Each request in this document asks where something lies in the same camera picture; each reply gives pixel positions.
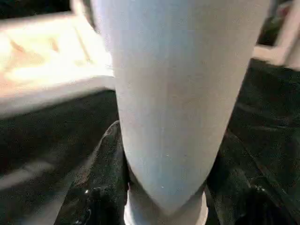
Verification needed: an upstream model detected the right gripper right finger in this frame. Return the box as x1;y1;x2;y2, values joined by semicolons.
205;130;300;225

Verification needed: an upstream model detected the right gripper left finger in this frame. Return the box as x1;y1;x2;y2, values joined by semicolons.
53;120;130;225

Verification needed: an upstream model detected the white plastic table leg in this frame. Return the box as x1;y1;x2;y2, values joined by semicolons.
91;0;272;225

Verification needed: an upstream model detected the white plastic table top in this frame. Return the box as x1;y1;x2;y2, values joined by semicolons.
0;10;116;119

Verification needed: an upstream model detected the black work mat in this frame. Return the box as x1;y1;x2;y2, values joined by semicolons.
0;56;300;225

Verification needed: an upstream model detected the white glass door cabinet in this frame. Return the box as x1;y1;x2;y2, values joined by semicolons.
252;0;300;72

